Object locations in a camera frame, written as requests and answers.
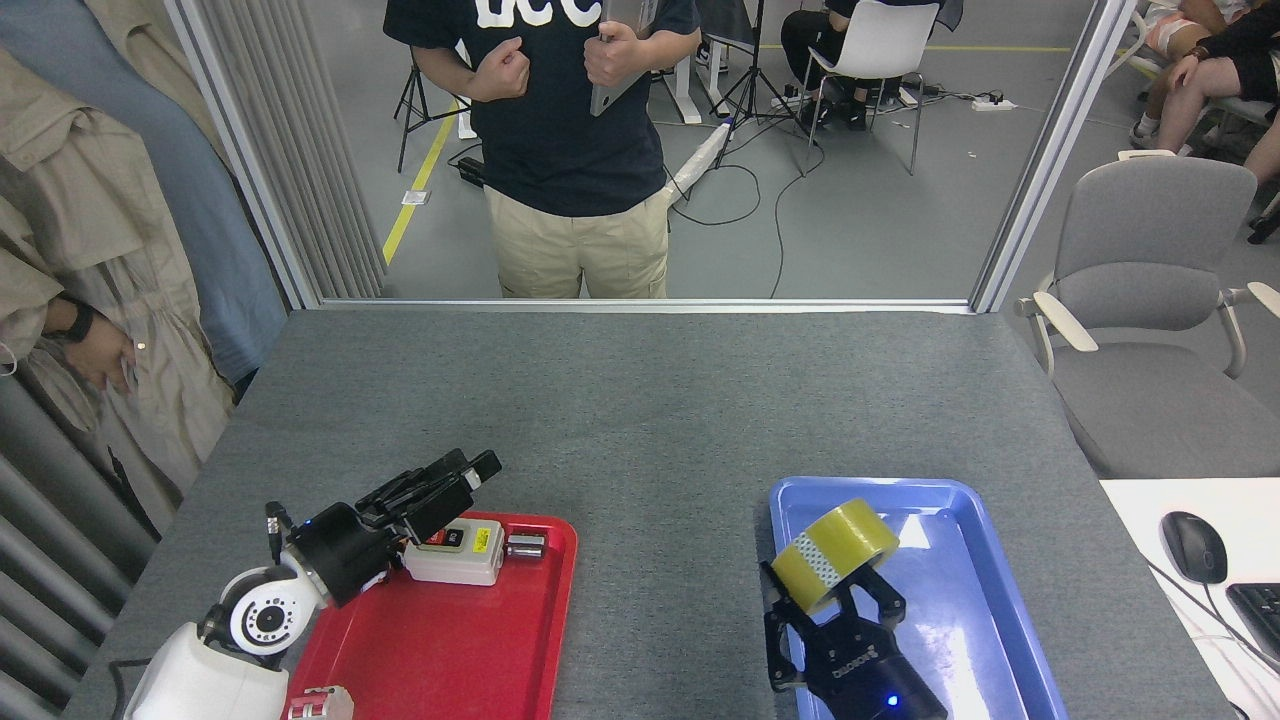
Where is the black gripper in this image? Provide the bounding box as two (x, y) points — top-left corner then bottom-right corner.
(760, 560), (949, 720)
(285, 448), (503, 608)

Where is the yellow tape roll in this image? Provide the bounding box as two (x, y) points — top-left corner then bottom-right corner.
(770, 498), (900, 615)

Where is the grey laptop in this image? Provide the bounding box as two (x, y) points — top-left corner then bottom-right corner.
(590, 0), (661, 118)

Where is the person's hand with watch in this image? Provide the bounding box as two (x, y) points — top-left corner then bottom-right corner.
(75, 318), (141, 393)

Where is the standing person's right hand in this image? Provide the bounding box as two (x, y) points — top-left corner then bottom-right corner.
(470, 38), (531, 102)

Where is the standing person's left hand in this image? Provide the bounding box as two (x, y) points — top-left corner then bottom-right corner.
(583, 22), (646, 87)

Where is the blue plastic tray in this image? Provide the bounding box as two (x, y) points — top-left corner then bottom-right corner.
(768, 477), (1069, 720)

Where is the red plastic tray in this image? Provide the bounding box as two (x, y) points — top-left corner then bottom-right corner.
(283, 510), (579, 720)

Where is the white desk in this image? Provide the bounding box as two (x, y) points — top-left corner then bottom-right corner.
(1100, 478), (1280, 720)

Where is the grey folding partition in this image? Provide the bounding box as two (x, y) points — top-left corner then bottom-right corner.
(205, 0), (389, 301)

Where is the black computer mouse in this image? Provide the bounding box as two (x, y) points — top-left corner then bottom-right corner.
(1160, 511), (1229, 586)

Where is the standing person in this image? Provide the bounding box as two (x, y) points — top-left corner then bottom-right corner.
(0, 0), (237, 536)
(383, 0), (701, 299)

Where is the black wrist watch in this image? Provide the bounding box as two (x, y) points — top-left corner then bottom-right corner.
(45, 295), (97, 344)

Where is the black tripod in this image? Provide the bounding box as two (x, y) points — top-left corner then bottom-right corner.
(712, 0), (816, 171)
(393, 50), (471, 173)

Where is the black keyboard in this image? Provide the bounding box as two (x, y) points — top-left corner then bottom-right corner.
(1226, 582), (1280, 673)

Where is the white table leg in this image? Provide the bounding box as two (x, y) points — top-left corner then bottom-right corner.
(660, 55), (706, 126)

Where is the grey office chair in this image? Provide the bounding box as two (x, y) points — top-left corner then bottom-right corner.
(1015, 155), (1280, 481)

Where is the seated person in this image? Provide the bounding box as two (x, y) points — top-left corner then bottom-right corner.
(782, 0), (966, 131)
(1130, 0), (1251, 149)
(1150, 0), (1280, 186)

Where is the white plastic chair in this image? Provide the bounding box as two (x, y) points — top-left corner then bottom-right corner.
(800, 0), (943, 178)

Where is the beige switch box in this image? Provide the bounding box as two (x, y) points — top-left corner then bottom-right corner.
(403, 518), (506, 587)

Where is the black gripper cable connector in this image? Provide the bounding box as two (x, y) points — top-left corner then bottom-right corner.
(264, 502), (297, 566)

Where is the white red switch block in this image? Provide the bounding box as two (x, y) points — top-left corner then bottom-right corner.
(288, 686), (355, 720)

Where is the silver frame rail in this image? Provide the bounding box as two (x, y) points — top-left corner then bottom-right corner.
(318, 297), (977, 317)

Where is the black mouse cable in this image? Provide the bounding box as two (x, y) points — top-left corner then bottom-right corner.
(1145, 558), (1280, 691)

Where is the silver frame post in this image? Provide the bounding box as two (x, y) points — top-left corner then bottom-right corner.
(165, 0), (323, 311)
(970, 0), (1141, 314)

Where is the black floor cable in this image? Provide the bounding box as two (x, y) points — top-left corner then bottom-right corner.
(665, 110), (831, 299)

